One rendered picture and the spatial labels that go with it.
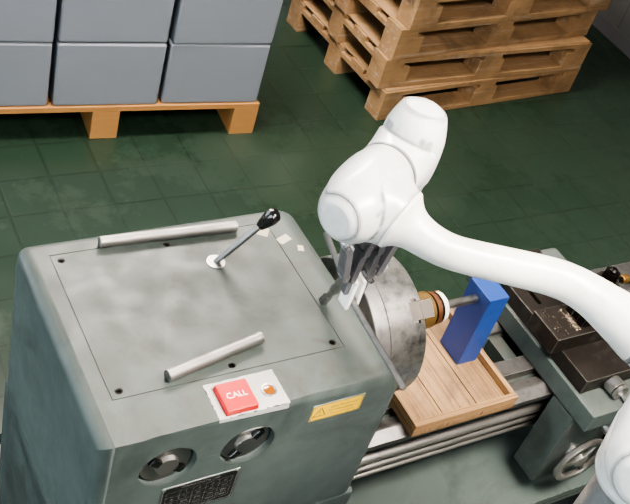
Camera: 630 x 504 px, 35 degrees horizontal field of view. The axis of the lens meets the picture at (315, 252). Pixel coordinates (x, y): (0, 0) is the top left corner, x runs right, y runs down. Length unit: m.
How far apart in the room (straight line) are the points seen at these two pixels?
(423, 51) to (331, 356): 3.05
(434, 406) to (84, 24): 2.20
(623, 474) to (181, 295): 0.85
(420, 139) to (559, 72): 3.98
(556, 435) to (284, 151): 2.24
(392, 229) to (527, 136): 3.70
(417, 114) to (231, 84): 2.76
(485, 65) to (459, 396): 2.90
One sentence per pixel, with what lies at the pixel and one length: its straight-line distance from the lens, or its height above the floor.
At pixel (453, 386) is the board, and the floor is 0.88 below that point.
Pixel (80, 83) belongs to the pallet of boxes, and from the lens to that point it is 4.06.
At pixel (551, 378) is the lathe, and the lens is 2.54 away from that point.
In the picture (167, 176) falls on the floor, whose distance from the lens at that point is 4.11.
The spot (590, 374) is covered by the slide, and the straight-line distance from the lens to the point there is 2.49.
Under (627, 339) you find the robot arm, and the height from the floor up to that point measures 1.60.
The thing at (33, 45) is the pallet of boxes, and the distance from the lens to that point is 3.93.
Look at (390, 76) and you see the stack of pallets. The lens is 4.70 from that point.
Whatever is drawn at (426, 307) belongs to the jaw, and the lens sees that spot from 2.09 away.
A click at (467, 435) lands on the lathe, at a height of 0.75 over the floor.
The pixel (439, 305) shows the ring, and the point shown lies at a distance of 2.23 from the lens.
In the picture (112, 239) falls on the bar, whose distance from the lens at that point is 1.90.
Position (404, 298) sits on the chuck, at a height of 1.22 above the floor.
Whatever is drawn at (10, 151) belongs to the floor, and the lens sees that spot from 4.12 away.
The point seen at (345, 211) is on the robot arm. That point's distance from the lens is 1.42.
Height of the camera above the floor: 2.56
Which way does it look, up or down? 41 degrees down
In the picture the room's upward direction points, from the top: 19 degrees clockwise
